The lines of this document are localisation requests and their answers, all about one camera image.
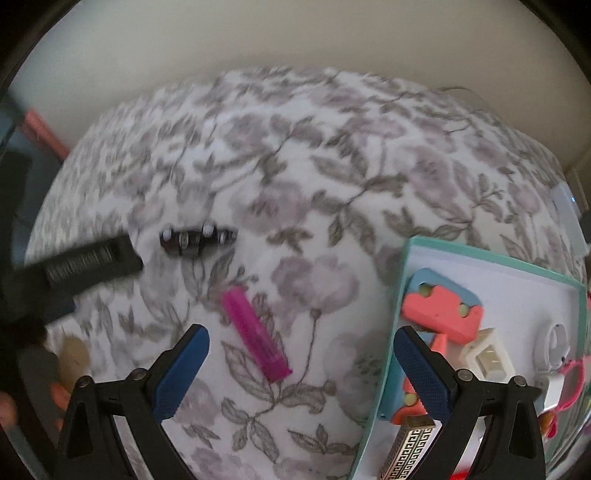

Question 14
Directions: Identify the grey cable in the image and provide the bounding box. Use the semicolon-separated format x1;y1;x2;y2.
436;85;490;112

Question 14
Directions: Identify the white band loop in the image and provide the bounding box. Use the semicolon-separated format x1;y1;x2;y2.
536;322;571;372

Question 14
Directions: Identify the gold patterned box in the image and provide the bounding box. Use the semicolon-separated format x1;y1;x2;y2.
379;415;437;480

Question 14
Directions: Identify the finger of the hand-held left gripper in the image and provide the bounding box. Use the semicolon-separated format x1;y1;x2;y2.
41;233;145;292

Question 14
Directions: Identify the cream plastic clip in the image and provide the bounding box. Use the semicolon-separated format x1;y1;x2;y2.
459;328;515;381

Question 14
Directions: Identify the pink plastic strap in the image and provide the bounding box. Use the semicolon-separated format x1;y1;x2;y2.
556;355;589;414

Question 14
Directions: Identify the black toy car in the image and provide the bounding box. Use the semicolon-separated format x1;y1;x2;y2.
159;222;238;258

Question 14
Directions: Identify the small coral teal case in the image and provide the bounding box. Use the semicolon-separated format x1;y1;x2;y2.
379;333;450;426

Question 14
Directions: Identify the pink rolled mat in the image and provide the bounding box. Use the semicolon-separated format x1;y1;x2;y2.
25;108;70;160

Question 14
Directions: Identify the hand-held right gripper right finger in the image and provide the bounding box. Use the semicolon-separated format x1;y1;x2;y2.
396;325;548;480

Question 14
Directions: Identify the teal white tray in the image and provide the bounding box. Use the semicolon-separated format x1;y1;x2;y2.
355;236;591;480

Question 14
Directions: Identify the floral grey white blanket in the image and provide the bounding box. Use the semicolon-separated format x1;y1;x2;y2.
25;67;587;480

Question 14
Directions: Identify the white power strip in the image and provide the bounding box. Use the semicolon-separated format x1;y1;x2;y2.
551;182;589;257

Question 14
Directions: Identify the magenta plastic tube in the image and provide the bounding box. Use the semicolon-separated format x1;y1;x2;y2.
221;285;293;381

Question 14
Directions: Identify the dark blue wardrobe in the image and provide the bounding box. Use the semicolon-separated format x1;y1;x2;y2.
0;88;65;268

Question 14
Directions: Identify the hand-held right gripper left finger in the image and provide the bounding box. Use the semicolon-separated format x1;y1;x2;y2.
56;324;211;480

